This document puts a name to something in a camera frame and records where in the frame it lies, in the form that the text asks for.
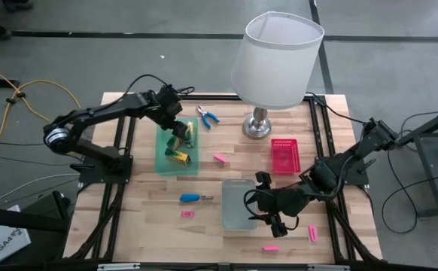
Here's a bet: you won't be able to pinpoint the pink plastic mesh basket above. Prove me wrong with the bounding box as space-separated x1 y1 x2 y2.
270 138 302 175

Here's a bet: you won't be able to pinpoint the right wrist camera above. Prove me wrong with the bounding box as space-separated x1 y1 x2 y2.
255 171 272 190

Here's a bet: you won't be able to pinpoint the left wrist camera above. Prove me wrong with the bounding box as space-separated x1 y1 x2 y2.
157 84 183 106

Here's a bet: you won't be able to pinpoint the table lamp white shade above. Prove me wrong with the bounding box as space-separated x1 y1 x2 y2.
230 11 325 141

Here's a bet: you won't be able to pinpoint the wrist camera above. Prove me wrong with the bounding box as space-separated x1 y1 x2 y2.
255 171 272 190
157 84 183 106

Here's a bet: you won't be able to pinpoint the black floor stand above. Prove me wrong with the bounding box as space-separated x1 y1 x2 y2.
0 190 72 233

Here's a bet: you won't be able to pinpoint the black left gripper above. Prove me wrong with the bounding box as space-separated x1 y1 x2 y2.
151 96 191 141

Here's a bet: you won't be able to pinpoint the grey metal bracket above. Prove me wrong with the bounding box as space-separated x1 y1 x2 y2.
97 263 141 271
307 264 350 271

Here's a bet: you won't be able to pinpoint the black floor cable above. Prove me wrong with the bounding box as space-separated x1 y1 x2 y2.
381 111 438 235
0 139 78 167

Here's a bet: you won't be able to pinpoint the green translucent plastic tray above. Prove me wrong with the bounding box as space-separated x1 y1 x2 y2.
154 116 200 177

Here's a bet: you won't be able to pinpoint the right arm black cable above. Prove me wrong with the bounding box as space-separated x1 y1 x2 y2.
243 187 267 221

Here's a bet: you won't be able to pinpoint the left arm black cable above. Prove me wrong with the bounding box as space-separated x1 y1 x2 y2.
123 73 196 105

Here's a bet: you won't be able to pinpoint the blue handled screwdriver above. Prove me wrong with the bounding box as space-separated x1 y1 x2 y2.
179 193 214 203

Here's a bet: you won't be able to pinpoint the black metal stand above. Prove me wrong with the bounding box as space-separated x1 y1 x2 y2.
394 103 438 219

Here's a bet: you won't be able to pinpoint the grey plastic bin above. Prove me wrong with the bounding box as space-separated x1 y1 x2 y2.
221 178 259 232

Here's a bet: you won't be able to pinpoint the black aluminium table frame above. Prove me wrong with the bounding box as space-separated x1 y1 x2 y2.
63 93 384 264

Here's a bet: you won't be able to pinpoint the yellow extension cable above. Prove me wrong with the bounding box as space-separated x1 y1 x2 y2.
0 62 81 169

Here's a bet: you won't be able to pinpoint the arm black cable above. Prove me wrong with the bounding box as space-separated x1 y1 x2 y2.
243 187 267 221
123 73 196 105

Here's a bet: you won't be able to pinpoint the blue-handled pliers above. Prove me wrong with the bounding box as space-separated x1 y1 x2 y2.
196 104 221 130

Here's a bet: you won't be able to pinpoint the white printed cardboard box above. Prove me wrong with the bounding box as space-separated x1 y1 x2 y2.
0 205 32 268

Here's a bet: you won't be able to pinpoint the black lamp cable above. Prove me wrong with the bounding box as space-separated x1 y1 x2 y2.
305 92 371 125

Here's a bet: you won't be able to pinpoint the white floor cable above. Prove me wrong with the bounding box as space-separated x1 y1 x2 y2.
0 172 81 208

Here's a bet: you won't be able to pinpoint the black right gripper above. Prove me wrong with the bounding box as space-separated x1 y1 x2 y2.
247 185 311 239

